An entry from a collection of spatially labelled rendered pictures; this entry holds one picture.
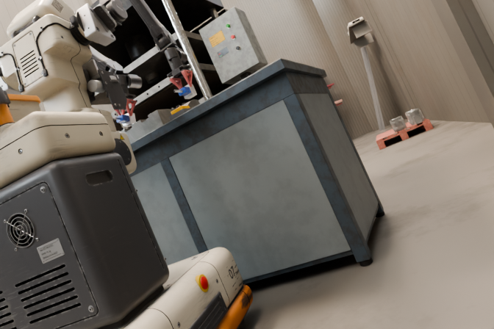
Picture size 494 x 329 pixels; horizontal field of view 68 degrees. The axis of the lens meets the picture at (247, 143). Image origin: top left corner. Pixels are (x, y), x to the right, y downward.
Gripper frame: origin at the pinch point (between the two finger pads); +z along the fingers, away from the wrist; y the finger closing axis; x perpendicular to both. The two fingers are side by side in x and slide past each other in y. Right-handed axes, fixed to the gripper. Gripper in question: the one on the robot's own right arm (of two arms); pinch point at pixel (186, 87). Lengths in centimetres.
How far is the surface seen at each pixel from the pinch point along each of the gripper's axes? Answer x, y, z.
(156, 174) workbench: 15.3, 22.7, 32.2
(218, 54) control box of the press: -73, 10, -31
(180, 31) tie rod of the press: -60, 22, -53
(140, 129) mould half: 13.8, 23.0, 10.0
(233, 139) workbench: 15.5, -19.6, 33.5
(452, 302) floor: 51, -74, 96
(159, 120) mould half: 13.8, 11.3, 11.0
